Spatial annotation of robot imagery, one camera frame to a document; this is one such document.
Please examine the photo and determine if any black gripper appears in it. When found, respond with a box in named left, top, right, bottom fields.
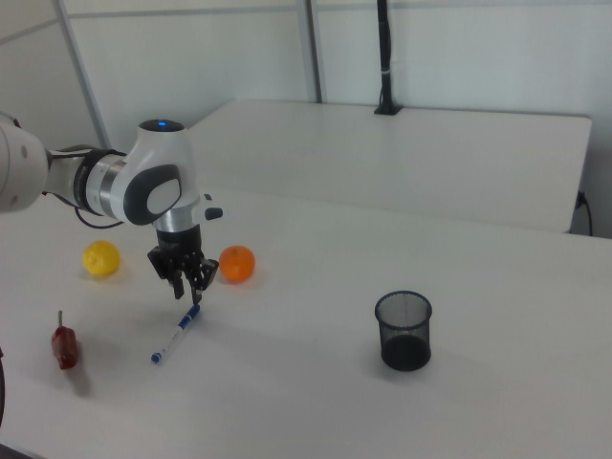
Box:
left=146, top=225, right=221, bottom=306

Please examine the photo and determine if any blue and white marker pen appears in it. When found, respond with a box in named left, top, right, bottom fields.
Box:
left=150, top=303, right=202, bottom=365

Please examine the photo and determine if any black mesh pen cup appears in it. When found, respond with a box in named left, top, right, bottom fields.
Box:
left=373, top=289, right=434, bottom=373

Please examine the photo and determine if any orange mandarin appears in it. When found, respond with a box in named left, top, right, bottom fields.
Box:
left=218, top=245, right=257, bottom=285

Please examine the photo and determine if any red chili pepper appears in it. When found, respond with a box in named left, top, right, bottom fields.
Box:
left=51, top=310, right=79, bottom=371

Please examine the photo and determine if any white side table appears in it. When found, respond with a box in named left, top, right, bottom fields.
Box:
left=188, top=98, right=594, bottom=235

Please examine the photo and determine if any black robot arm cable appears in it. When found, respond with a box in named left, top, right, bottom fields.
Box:
left=41, top=189, right=126, bottom=230

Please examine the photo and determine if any grey aluminium partition post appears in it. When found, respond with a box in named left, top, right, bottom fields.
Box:
left=296, top=0, right=322, bottom=103
left=53, top=0, right=110, bottom=150

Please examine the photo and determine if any black camera pole with base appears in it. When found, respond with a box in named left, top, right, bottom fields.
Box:
left=373, top=0, right=403, bottom=117

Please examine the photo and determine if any black wall plug with cable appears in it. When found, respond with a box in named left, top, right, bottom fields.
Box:
left=575, top=190, right=595, bottom=236

